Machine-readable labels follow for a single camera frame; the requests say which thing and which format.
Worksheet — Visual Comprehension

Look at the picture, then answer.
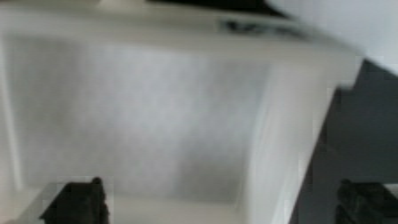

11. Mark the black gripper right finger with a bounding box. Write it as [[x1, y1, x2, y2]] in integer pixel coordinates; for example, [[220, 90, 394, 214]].
[[334, 179, 398, 224]]

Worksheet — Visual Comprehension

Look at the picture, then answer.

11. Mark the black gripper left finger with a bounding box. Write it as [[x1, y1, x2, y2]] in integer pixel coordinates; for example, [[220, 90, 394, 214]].
[[39, 177, 110, 224]]

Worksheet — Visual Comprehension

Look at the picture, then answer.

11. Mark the white drawer box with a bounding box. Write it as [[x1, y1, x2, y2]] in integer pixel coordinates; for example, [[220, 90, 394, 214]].
[[0, 0, 361, 224]]

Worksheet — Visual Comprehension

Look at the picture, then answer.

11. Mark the white drawer cabinet frame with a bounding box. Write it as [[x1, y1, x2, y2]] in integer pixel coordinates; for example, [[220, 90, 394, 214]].
[[265, 0, 398, 76]]

